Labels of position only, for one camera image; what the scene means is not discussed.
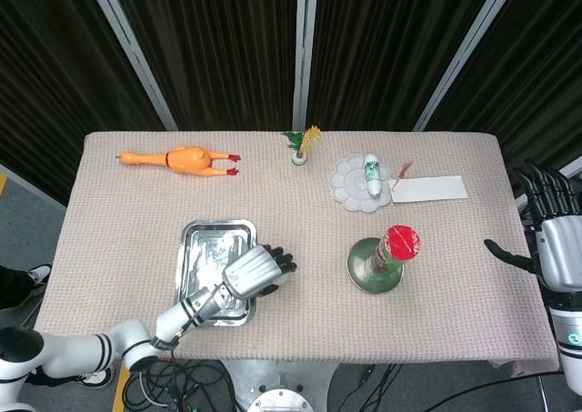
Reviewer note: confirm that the white black sneaker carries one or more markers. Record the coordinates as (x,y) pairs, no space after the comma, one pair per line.
(40,273)
(97,378)

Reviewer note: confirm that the white flower paint palette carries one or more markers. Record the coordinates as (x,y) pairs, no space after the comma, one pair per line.
(348,182)

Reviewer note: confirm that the beige woven tablecloth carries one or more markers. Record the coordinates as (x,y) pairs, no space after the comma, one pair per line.
(309,321)

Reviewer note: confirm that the grey metal divider post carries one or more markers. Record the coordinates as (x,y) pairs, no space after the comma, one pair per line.
(464,57)
(132,53)
(304,53)

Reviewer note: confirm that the black trouser leg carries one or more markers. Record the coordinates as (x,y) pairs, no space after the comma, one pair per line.
(13,287)

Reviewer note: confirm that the green yellow feather shuttlecock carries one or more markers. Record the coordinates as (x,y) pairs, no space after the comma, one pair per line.
(304,144)

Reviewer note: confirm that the white green small bottle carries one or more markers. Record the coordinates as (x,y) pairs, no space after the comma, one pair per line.
(372,175)

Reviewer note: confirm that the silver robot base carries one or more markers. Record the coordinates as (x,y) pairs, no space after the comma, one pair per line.
(279,384)

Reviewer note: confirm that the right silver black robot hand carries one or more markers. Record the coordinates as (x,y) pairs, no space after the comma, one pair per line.
(561,248)

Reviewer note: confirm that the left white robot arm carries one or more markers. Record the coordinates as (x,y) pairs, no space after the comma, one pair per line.
(77,350)

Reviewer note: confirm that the orange rubber chicken toy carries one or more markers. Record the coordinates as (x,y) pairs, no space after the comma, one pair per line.
(186,161)

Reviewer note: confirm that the black pleated curtain panel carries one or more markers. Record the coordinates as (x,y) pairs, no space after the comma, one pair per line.
(536,75)
(213,48)
(54,75)
(386,48)

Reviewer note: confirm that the white bookmark with red tassel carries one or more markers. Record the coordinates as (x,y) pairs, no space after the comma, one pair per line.
(432,188)

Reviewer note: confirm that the round steel plate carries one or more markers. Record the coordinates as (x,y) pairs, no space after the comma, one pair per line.
(359,266)

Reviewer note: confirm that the rectangular steel tray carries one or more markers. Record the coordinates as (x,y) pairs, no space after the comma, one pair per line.
(204,257)

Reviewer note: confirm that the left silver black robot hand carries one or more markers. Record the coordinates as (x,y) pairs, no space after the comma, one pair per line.
(250,271)

